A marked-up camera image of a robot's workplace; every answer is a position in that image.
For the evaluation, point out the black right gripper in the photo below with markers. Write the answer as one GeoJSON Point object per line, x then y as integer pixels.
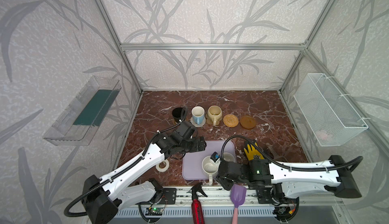
{"type": "Point", "coordinates": [222, 175]}

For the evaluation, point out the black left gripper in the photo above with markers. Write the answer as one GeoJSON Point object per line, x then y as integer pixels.
{"type": "Point", "coordinates": [198, 144]}

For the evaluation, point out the lilac mug white inside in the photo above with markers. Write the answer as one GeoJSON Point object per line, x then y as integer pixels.
{"type": "Point", "coordinates": [229, 157]}

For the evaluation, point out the colourful woven round coaster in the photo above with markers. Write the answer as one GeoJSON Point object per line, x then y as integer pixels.
{"type": "Point", "coordinates": [193, 122]}

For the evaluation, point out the black mug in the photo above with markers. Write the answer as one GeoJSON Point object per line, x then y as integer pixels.
{"type": "Point", "coordinates": [179, 114]}

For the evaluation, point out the light blue mug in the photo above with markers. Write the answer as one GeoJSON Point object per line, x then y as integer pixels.
{"type": "Point", "coordinates": [198, 114]}

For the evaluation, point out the beige mug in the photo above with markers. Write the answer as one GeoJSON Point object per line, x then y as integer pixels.
{"type": "Point", "coordinates": [214, 111]}

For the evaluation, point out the woven rattan round coaster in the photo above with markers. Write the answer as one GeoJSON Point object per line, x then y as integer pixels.
{"type": "Point", "coordinates": [230, 120]}

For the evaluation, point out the large round wooden coaster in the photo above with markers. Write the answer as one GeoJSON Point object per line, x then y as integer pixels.
{"type": "Point", "coordinates": [247, 122]}

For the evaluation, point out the cork flower-shaped coaster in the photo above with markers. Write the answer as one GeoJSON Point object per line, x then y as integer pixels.
{"type": "Point", "coordinates": [213, 121]}

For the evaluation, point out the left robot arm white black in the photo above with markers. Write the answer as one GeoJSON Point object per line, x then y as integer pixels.
{"type": "Point", "coordinates": [103, 197]}

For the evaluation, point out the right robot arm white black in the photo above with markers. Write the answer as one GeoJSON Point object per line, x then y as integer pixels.
{"type": "Point", "coordinates": [280, 183]}

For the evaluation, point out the purple plastic scoop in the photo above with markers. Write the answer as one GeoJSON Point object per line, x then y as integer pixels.
{"type": "Point", "coordinates": [238, 196]}

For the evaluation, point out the lilac plastic tray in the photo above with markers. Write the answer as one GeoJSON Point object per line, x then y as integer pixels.
{"type": "Point", "coordinates": [192, 162]}

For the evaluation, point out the yellow black work glove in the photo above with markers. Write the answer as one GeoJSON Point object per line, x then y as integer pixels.
{"type": "Point", "coordinates": [253, 152]}

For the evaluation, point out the brown plastic litter scoop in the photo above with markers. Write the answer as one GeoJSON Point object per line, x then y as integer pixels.
{"type": "Point", "coordinates": [274, 155]}

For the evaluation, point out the red spray bottle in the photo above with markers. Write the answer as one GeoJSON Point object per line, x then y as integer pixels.
{"type": "Point", "coordinates": [196, 207]}

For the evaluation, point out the green circuit board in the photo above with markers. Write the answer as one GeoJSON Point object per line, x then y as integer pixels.
{"type": "Point", "coordinates": [154, 211]}

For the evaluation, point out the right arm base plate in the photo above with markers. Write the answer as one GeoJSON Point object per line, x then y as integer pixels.
{"type": "Point", "coordinates": [271, 195]}

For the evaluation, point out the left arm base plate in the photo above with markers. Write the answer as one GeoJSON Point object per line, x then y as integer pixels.
{"type": "Point", "coordinates": [166, 196]}

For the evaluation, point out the clear plastic wall shelf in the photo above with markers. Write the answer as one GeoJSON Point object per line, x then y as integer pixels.
{"type": "Point", "coordinates": [80, 121]}

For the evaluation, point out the white wire mesh basket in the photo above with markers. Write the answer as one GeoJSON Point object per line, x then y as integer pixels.
{"type": "Point", "coordinates": [330, 115]}

